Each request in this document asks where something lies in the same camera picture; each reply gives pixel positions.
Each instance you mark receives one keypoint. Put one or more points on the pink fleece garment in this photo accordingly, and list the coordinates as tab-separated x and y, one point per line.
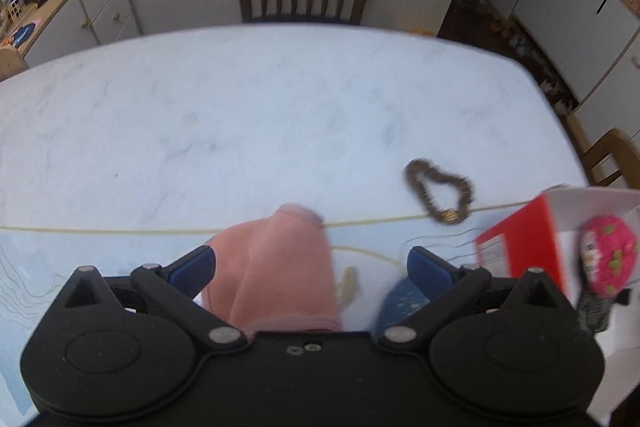
285	267

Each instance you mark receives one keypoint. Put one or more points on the red white cardboard box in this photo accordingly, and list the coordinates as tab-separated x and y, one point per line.
520	237

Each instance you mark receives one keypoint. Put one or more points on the pink plush ball toy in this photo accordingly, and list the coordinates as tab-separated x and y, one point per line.
612	252

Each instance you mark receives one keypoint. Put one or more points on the wooden curved-back chair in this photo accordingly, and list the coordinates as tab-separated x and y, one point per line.
612	142

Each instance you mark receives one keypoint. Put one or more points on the black dotted glove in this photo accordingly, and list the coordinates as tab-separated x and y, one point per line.
592	309

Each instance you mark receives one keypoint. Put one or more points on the brown hair scrunchie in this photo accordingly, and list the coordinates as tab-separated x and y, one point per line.
448	216

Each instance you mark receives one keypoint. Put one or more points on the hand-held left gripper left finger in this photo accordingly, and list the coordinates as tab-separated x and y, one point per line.
192	268

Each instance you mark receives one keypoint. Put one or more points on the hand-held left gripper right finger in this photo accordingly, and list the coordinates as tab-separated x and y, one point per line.
430	273

